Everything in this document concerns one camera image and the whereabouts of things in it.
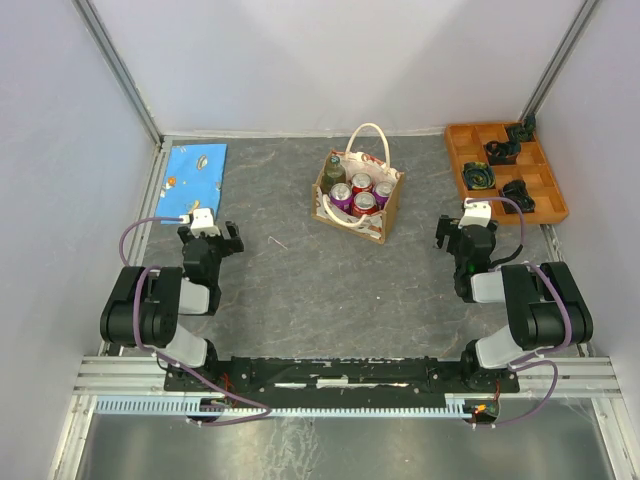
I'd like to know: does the orange wooden divided tray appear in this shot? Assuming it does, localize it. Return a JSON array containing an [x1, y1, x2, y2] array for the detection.
[[444, 122, 569, 225]]

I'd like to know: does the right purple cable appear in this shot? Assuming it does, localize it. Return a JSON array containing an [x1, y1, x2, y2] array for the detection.
[[469, 196, 575, 430]]

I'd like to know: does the dark folded sock centre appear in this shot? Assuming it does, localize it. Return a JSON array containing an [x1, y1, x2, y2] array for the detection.
[[484, 140, 521, 166]]

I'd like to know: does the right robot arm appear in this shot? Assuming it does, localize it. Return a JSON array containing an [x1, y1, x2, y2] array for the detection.
[[435, 215, 593, 391]]

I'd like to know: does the purple Fanta can left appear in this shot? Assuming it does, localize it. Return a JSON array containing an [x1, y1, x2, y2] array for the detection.
[[329, 183, 353, 215]]

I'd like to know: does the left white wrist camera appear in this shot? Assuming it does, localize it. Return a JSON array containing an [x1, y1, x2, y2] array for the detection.
[[180, 208, 221, 237]]

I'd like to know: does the aluminium corner post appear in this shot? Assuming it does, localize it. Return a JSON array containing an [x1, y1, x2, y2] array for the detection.
[[71, 0, 163, 145], [519, 0, 602, 120]]

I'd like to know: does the canvas tote bag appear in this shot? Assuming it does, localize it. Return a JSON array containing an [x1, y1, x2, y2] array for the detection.
[[311, 123, 405, 244]]

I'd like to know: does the red soda can back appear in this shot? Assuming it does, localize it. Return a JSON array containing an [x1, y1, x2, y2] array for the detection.
[[351, 172, 374, 195]]

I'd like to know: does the green cap glass soda bottle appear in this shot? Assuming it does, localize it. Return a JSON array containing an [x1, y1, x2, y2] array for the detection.
[[320, 154, 346, 194]]

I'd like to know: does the purple Fanta can right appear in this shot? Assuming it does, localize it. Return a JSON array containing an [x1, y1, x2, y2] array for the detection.
[[372, 181, 394, 210]]

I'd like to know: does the blue patterned cloth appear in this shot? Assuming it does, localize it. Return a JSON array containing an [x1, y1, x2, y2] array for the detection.
[[154, 143, 227, 218]]

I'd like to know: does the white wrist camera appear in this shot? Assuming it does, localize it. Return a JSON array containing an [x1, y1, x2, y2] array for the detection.
[[459, 198, 492, 228], [180, 208, 221, 237]]

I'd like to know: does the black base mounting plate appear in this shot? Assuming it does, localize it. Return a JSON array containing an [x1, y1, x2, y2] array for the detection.
[[164, 354, 520, 410]]

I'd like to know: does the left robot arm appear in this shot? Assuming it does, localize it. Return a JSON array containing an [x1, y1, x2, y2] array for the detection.
[[100, 221, 244, 390]]

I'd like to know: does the red soda can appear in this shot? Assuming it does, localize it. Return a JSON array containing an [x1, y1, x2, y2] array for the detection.
[[351, 192, 378, 218], [351, 172, 374, 195]]

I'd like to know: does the right aluminium corner post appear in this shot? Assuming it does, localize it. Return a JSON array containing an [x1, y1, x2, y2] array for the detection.
[[519, 0, 602, 120]]

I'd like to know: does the dark sock top corner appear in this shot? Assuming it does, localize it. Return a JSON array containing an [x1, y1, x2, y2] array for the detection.
[[505, 113, 536, 143]]

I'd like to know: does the purple fanta can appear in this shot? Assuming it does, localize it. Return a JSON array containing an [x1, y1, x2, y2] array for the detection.
[[372, 181, 394, 210], [329, 183, 353, 215]]

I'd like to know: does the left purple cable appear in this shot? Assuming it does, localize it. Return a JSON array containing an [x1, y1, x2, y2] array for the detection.
[[118, 215, 274, 427]]

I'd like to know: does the purple cable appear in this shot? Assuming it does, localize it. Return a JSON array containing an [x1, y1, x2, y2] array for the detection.
[[469, 196, 575, 430], [118, 215, 274, 427]]

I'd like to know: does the aluminium frame rail front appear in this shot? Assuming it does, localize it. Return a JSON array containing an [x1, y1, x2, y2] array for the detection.
[[74, 356, 621, 398]]

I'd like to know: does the dark sock lower compartment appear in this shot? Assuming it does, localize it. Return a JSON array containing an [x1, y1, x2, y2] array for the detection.
[[499, 179, 536, 213]]

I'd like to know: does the left aluminium corner post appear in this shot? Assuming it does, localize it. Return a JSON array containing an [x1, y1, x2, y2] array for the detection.
[[71, 0, 163, 145]]

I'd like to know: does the rolled dark sock blue-yellow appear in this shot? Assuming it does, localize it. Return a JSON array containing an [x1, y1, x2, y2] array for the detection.
[[462, 162, 496, 190]]

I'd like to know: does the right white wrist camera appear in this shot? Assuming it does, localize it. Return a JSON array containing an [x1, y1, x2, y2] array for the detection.
[[459, 198, 492, 228]]

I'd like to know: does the light blue cable duct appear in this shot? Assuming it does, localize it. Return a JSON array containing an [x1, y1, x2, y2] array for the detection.
[[94, 395, 471, 419]]

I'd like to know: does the red soda can front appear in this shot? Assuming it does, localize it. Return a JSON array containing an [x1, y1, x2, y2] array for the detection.
[[351, 192, 378, 218]]

